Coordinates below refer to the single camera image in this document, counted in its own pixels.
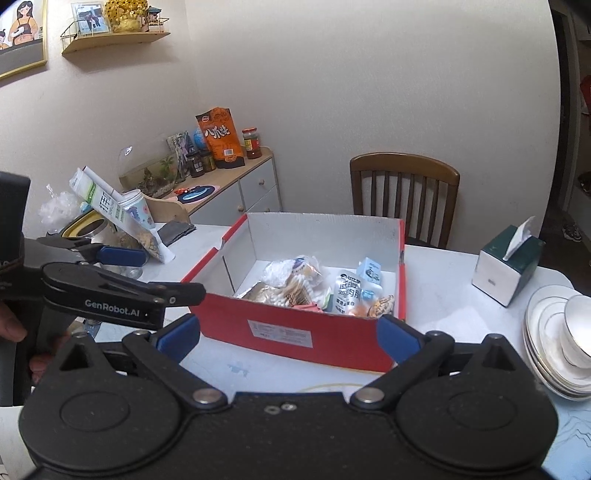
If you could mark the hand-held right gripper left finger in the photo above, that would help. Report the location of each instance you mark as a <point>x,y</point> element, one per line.
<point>178,337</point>

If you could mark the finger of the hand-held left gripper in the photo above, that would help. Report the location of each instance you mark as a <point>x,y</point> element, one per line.
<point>184,294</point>
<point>122,256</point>

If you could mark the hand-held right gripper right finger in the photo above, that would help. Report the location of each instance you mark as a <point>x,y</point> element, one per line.
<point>397,339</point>

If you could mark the light blue carton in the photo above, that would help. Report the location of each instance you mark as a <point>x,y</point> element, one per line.
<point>369,272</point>

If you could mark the gold foil packet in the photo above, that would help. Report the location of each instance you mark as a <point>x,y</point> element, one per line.
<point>258,293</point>

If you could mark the blueberry bread packet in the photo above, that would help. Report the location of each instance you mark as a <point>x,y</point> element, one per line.
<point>319,282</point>

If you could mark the cotton swab bag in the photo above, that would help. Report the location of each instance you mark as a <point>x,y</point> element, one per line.
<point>288,286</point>

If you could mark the red cardboard box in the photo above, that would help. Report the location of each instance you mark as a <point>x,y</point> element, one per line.
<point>286,332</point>

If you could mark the person's left hand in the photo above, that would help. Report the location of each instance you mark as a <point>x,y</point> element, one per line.
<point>11,325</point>

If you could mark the clear snack bag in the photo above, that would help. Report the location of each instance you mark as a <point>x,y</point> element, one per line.
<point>147,244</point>

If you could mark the tiger striped packet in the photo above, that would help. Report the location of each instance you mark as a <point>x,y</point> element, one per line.
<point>382,305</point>

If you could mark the white floral cup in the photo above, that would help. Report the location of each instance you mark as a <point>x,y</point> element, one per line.
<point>136,210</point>

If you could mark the white-green plastic bag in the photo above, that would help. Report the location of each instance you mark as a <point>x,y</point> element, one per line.
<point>106,203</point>

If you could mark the grey cloth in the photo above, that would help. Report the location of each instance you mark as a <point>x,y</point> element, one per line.
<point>175,233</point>

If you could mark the wooden stand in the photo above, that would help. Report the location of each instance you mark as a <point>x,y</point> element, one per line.
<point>168,210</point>

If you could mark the clear plastic bag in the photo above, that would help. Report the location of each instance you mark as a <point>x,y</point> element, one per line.
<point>57,207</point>

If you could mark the glass fish bowl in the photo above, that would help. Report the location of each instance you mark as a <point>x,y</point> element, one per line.
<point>147,173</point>

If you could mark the blue mouse pad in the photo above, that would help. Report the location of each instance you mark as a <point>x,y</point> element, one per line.
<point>198,193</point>

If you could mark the dark glass jar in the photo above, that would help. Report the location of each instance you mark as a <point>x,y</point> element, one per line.
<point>208,161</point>
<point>196,164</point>

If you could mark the picture card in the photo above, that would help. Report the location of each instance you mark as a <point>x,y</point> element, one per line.
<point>179,152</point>

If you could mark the grey wooden sideboard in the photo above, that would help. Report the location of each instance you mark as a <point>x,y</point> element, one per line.
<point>258,189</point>

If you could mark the green white tissue box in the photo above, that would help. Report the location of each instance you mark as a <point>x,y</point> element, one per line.
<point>508,272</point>

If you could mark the small blue globe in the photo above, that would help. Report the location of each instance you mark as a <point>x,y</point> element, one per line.
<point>199,138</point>

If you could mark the stack of white plates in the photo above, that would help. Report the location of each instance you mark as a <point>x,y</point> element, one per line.
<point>542,323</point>

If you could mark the orange snack bag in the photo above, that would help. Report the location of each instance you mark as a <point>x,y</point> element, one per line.
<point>221,138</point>

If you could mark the red sauce jar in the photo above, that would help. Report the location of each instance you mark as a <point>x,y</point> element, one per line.
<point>251,145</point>

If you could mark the white gold rim plate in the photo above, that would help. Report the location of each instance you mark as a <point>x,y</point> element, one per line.
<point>554,387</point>

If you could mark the wooden chair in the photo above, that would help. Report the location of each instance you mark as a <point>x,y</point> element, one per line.
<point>401,161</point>

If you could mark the white gold rim bowl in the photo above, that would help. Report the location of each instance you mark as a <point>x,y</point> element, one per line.
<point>577,332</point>

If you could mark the shoe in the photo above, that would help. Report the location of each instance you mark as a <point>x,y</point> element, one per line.
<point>572,231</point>

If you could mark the gold ornament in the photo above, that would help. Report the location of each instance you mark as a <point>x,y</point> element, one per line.
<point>124,16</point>

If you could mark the small figurine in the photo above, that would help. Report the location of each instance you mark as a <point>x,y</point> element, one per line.
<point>155,18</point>

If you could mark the wooden wall shelf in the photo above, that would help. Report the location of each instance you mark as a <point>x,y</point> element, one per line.
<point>115,40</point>

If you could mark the photo frame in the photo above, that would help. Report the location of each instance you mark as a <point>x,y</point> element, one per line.
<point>90,18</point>

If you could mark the framed wall picture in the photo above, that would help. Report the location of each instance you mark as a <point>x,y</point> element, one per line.
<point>23,32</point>

